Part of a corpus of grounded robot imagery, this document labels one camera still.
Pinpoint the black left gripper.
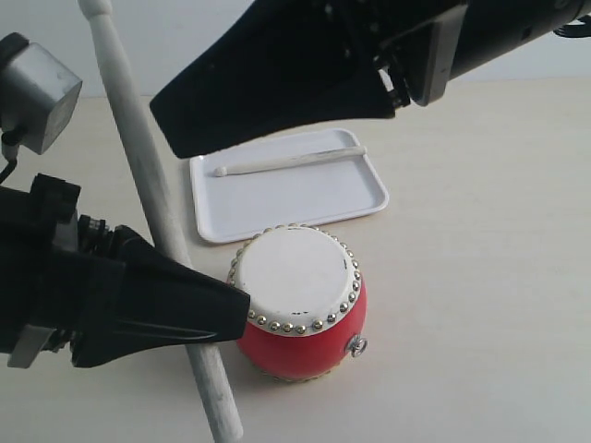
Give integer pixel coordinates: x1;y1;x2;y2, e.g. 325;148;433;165
1;174;250;368

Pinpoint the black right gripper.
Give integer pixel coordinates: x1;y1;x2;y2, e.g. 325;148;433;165
150;1;469;159

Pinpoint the white wooden drumstick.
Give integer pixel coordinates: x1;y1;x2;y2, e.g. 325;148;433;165
78;1;244;442
212;146;367;177

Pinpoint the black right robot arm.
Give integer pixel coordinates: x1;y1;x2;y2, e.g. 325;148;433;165
150;1;590;159

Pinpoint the red small drum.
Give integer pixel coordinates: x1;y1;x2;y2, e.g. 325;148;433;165
227;223;368;382

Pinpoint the white plastic tray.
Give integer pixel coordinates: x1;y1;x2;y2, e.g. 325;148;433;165
189;128;389;244

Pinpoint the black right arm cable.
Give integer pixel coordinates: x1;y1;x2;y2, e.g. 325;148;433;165
0;128;24;186

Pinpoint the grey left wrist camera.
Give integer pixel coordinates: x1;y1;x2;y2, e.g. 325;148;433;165
1;32;82;161

